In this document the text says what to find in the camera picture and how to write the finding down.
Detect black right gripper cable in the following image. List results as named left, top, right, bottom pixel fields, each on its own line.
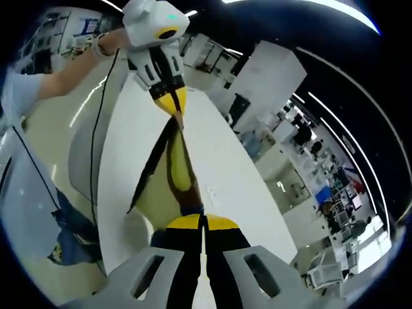
left=12, top=126, right=62, bottom=212

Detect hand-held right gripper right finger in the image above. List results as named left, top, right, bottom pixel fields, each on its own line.
left=205, top=213, right=326, bottom=309

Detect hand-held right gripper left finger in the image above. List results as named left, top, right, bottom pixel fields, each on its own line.
left=57, top=215, right=205, bottom=309

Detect person's left hand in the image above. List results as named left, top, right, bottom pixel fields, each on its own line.
left=97, top=27, right=130, bottom=57

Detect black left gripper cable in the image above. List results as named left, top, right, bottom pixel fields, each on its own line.
left=89, top=47, right=120, bottom=223

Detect person's white shirt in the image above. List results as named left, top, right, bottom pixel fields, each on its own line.
left=0, top=70, right=62, bottom=258

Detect white pillar beside black bin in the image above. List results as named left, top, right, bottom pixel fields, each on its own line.
left=230, top=40, right=307, bottom=133

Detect blue crate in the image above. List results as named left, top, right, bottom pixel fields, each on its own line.
left=315, top=188, right=333, bottom=204

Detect curved ceiling light strip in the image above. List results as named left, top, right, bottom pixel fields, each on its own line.
left=307, top=91, right=378, bottom=223
left=295, top=46, right=400, bottom=223

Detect yellow garment grey blue sleeves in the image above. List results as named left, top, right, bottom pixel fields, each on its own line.
left=127, top=111, right=207, bottom=228

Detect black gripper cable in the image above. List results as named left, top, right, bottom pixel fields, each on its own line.
left=89, top=47, right=120, bottom=223
left=12, top=126, right=62, bottom=212

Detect black bin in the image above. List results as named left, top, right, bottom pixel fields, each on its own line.
left=229, top=93, right=251, bottom=126

